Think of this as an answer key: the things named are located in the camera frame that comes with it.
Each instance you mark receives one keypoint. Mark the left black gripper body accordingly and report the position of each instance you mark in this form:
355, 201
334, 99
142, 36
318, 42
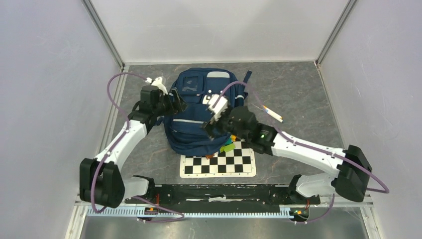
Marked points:
175, 106

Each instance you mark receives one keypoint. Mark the yellow tipped white marker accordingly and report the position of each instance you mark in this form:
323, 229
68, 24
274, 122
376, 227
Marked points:
265, 108

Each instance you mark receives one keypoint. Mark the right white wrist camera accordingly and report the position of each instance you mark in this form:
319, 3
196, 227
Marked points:
216, 105

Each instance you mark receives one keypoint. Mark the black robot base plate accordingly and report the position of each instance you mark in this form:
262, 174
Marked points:
226, 198

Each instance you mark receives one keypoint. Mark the navy blue backpack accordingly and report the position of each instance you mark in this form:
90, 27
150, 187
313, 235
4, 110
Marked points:
184, 131

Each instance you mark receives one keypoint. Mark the black and white chessboard mat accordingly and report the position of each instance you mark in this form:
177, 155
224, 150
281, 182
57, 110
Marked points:
237, 163

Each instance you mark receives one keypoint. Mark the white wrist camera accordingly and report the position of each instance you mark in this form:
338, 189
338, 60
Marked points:
216, 105
158, 82

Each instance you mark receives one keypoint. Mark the blue white marker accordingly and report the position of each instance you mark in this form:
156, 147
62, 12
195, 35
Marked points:
274, 115

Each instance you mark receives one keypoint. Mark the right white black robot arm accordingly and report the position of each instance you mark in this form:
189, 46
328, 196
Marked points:
344, 171

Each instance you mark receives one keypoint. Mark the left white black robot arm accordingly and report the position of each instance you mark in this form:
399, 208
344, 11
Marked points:
101, 182

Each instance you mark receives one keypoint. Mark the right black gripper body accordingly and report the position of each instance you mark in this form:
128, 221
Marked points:
222, 125

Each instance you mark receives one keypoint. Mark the green toy block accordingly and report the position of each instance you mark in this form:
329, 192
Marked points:
227, 148

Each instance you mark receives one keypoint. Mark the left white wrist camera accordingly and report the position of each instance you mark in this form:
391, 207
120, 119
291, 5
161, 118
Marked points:
158, 82

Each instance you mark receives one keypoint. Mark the aluminium frame rail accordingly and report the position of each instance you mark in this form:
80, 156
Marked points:
217, 214

